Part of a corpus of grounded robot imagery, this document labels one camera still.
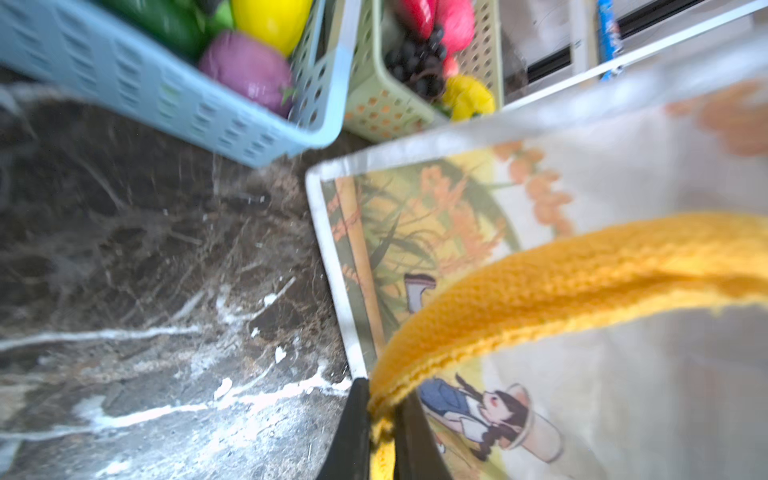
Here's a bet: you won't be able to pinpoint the blue m&m packet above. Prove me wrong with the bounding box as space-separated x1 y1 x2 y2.
597 0 623 63

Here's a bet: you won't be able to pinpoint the yellow lemon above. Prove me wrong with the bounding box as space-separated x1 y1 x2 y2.
441 75 497 122

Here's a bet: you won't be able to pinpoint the purple onion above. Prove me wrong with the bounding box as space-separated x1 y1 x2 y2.
198 30 296 118

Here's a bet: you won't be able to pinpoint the black grapes bunch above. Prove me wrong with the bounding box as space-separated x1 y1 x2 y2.
384 27 448 103

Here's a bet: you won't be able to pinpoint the white grocery bag yellow handles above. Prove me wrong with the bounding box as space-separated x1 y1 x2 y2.
306 29 767 479

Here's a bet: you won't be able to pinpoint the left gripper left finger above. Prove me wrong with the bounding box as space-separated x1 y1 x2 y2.
316 378 371 480

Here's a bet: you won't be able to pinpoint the green cucumber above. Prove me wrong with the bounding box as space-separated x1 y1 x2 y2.
97 0 208 60

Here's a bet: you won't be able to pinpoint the yellow corn cob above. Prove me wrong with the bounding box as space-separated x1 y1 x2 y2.
230 0 313 57

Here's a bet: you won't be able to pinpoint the small wooden side table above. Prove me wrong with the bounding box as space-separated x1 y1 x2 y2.
499 1 747 106

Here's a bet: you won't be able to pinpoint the green plastic basket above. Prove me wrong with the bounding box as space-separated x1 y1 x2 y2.
344 1 503 142

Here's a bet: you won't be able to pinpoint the blue plastic basket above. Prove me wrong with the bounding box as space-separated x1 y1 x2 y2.
1 1 361 167

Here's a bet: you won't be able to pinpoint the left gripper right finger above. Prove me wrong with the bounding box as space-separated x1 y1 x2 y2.
394 391 452 480

